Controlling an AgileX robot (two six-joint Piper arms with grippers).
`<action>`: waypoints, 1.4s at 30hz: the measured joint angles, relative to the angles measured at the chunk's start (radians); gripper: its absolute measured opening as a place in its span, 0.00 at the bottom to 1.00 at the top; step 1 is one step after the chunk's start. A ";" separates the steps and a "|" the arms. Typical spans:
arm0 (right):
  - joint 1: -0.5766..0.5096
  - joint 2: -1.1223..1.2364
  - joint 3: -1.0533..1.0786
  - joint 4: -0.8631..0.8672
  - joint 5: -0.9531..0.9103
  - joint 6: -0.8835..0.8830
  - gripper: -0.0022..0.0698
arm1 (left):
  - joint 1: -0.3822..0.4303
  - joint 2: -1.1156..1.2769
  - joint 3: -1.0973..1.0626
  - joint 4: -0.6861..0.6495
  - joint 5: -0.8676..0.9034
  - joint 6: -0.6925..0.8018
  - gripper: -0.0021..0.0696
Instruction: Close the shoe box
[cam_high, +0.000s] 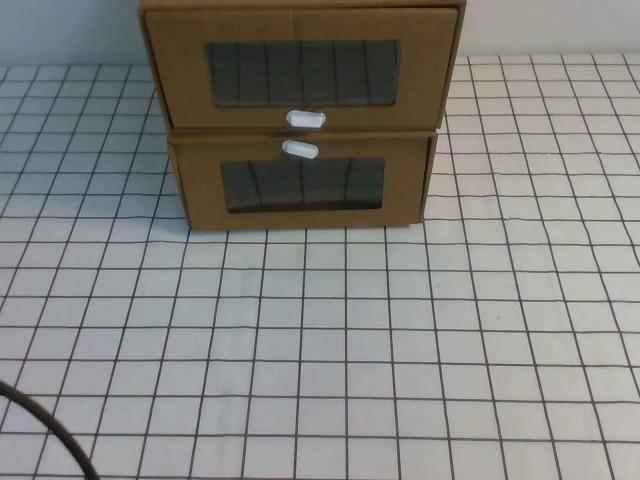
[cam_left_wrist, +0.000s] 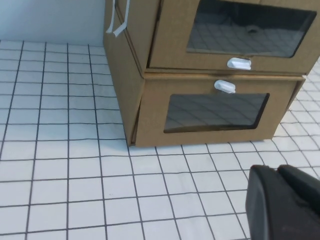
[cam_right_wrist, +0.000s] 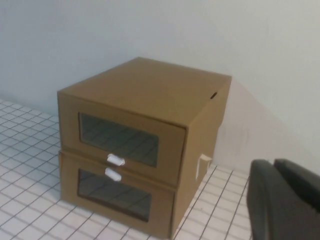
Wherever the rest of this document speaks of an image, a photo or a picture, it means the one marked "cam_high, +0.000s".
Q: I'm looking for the black cable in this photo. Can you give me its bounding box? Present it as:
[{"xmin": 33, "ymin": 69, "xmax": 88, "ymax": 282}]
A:
[{"xmin": 0, "ymin": 380, "xmax": 97, "ymax": 480}]

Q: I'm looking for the brown cardboard drawer with window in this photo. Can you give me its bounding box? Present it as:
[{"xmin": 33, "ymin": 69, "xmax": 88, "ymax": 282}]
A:
[
  {"xmin": 143, "ymin": 6, "xmax": 459, "ymax": 130},
  {"xmin": 170, "ymin": 130, "xmax": 433, "ymax": 232}
]

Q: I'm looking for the white grid tablecloth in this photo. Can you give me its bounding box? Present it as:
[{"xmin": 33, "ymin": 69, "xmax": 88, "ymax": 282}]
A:
[{"xmin": 0, "ymin": 51, "xmax": 640, "ymax": 480}]

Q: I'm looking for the white plastic drawer handle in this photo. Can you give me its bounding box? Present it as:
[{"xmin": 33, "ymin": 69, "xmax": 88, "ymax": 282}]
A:
[
  {"xmin": 280, "ymin": 139, "xmax": 320, "ymax": 161},
  {"xmin": 285, "ymin": 108, "xmax": 327, "ymax": 129}
]

